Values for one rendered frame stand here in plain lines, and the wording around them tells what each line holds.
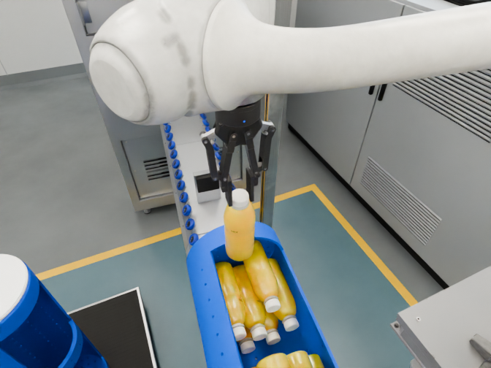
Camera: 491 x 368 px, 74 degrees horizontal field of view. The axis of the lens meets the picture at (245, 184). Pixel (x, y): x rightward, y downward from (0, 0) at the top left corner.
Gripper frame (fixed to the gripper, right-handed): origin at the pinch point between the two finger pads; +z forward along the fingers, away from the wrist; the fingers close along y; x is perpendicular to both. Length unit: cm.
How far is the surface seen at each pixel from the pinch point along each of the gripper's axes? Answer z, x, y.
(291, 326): 40.1, 13.8, -9.4
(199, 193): 48, -50, 3
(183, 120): 53, -116, 0
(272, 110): 23, -64, -32
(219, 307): 26.5, 10.1, 8.1
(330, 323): 146, -21, -60
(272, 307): 34.7, 10.0, -5.3
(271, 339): 44.8, 13.8, -4.3
